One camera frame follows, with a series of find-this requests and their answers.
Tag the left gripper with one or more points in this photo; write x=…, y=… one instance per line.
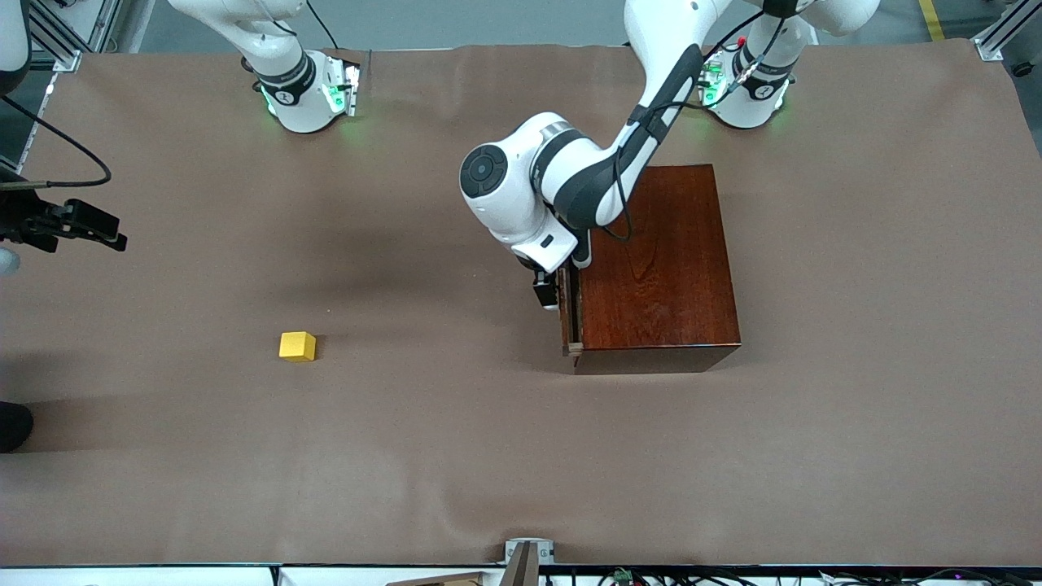
x=540, y=286

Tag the yellow block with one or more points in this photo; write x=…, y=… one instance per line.
x=297, y=347

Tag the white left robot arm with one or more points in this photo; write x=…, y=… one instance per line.
x=505, y=203

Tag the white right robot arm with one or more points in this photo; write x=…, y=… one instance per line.
x=289, y=89

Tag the dark brown wooden cabinet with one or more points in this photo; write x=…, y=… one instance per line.
x=667, y=268

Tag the black round object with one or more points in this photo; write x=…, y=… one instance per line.
x=12, y=427

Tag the brown table cover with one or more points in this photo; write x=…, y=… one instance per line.
x=407, y=448

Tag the flat wooden piece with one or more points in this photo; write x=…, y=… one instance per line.
x=448, y=581

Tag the black round knob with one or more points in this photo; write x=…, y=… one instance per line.
x=1023, y=69

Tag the aluminium table edge rail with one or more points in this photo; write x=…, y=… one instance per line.
x=24, y=138

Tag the aluminium frame profile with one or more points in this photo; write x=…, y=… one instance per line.
x=989, y=47
x=69, y=41

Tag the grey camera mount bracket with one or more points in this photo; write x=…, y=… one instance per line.
x=547, y=553

